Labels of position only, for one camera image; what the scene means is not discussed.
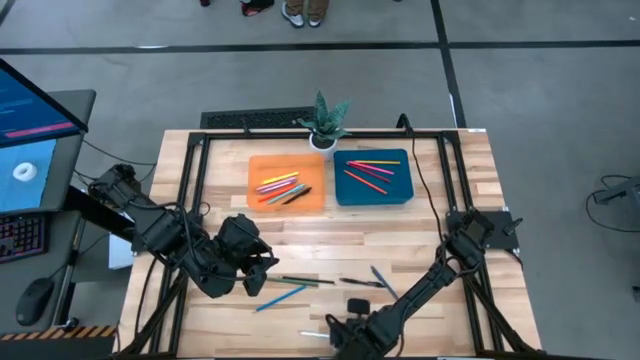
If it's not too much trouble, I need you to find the black yellow hazard-striped panel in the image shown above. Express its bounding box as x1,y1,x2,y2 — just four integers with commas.
0,324,119,360

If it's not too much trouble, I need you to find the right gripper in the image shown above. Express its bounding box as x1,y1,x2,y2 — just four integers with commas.
325,312,389,360

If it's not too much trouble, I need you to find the pink pencil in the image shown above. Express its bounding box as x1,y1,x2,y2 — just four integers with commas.
347,161,396,176

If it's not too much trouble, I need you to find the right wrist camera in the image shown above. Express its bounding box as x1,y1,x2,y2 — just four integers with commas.
346,297,372,318

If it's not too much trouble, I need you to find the black grip ballpoint pen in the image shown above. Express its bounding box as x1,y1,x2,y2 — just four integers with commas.
338,277,387,289

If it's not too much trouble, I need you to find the black floor mat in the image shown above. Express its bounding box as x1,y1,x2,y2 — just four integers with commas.
199,105,317,130

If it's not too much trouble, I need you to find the black computer mouse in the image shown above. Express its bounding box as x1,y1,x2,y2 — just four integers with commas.
14,277,56,329

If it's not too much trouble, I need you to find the snake plant in white pot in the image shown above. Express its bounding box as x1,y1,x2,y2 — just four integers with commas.
297,90,353,154

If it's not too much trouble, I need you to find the purple pen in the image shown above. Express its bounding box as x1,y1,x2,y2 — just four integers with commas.
256,180,297,195

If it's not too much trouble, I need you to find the orange plastic tray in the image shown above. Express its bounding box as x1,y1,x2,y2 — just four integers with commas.
246,152,328,214

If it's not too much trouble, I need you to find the black metal table frame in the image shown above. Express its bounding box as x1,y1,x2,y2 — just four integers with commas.
112,113,544,360

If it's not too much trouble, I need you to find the slim black pen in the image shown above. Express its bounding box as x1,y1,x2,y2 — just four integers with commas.
281,186,313,206

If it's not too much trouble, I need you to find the grey desk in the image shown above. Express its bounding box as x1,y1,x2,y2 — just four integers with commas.
0,187,134,346

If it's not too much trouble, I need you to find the person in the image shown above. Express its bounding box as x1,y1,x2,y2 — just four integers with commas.
198,0,276,18
280,0,331,29

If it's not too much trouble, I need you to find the dark blue pencil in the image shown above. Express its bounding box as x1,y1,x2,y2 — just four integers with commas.
369,265,400,302

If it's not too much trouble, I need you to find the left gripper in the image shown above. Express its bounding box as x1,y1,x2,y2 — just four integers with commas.
219,213,280,297

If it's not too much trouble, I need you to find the blue plastic tray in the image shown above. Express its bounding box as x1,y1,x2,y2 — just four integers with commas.
332,147,416,208

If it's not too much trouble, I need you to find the light blue pen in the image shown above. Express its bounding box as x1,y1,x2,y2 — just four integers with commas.
266,183,307,206

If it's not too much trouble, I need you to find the light blue pencil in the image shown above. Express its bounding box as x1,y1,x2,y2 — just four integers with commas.
254,285,308,314

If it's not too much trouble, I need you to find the monitor with dark blue screen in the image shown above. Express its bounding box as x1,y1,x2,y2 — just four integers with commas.
0,57,90,150

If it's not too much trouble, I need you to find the black floor cable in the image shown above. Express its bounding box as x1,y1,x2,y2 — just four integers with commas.
584,173,640,235

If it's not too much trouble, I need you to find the black keyboard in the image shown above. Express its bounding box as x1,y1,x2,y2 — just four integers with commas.
0,213,50,265

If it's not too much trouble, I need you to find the monitor with light blue picture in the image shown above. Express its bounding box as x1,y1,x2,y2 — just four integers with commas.
0,89,97,216

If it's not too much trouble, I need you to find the green pencil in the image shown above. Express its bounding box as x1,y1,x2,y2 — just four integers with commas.
266,277,320,288

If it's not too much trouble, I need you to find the red pencil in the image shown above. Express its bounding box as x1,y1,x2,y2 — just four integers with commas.
351,163,392,184

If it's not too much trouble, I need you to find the grey floor stand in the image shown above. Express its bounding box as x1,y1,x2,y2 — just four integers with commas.
594,177,640,206

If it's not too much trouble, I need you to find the orange pencil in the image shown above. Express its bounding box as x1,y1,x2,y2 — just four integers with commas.
342,169,389,196

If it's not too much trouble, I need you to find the yellow highlighter pen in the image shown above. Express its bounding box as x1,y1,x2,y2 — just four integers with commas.
261,171,301,186

